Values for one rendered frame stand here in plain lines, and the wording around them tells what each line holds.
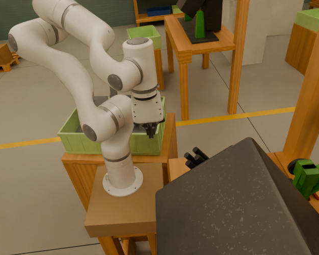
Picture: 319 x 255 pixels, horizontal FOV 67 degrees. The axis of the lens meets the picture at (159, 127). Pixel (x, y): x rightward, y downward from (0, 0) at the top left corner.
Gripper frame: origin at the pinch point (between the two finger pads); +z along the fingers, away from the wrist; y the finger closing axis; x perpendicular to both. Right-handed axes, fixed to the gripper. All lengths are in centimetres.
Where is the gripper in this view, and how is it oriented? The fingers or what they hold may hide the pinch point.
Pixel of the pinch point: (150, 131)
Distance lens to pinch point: 84.9
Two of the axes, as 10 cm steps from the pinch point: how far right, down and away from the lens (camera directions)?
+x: 0.4, 6.1, -7.9
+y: -9.9, 1.0, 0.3
